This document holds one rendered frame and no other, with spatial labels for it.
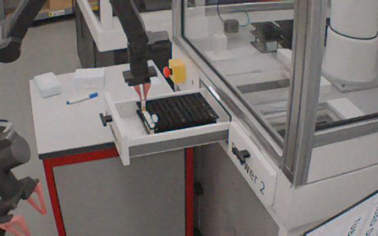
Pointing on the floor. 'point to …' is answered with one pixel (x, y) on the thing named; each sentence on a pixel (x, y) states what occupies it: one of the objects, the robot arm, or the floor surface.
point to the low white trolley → (108, 166)
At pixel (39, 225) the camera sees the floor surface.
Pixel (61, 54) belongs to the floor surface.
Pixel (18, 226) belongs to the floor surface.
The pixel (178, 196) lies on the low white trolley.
